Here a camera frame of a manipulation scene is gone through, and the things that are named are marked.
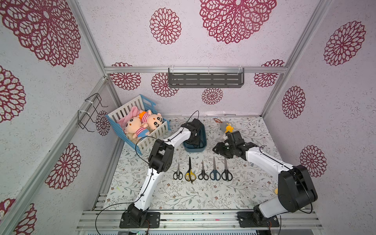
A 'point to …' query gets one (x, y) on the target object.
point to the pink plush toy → (134, 112)
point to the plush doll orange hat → (152, 121)
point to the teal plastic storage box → (189, 147)
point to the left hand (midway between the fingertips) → (193, 142)
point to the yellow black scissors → (189, 176)
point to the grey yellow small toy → (225, 128)
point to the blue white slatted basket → (138, 145)
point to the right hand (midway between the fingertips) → (218, 151)
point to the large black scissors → (226, 175)
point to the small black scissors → (177, 174)
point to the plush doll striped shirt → (133, 125)
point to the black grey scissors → (203, 175)
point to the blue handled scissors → (215, 174)
